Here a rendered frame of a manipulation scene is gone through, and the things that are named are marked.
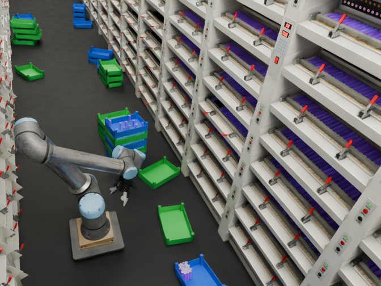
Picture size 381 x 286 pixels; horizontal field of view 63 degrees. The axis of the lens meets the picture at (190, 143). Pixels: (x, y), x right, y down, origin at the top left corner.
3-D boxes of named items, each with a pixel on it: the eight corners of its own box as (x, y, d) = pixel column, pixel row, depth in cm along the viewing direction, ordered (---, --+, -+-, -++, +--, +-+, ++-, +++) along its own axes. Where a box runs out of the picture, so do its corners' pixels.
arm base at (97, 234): (84, 244, 198) (81, 236, 191) (77, 221, 210) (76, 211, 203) (113, 235, 205) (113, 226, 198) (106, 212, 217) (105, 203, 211)
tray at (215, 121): (241, 158, 192) (241, 147, 185) (198, 107, 233) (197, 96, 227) (269, 146, 196) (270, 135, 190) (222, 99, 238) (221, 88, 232)
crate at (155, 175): (153, 190, 258) (154, 183, 253) (138, 176, 268) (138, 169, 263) (179, 174, 277) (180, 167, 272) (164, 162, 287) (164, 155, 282)
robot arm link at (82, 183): (85, 211, 207) (5, 142, 150) (80, 191, 218) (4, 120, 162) (106, 199, 208) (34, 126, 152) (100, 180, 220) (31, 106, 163)
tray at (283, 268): (292, 298, 167) (295, 287, 158) (234, 213, 209) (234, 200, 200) (322, 280, 172) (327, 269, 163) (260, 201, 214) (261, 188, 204)
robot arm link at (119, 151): (122, 153, 189) (138, 159, 198) (117, 141, 196) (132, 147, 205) (113, 164, 192) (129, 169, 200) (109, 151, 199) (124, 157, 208)
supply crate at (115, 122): (114, 138, 253) (114, 130, 248) (105, 125, 265) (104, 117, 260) (147, 130, 268) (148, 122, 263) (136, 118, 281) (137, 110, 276)
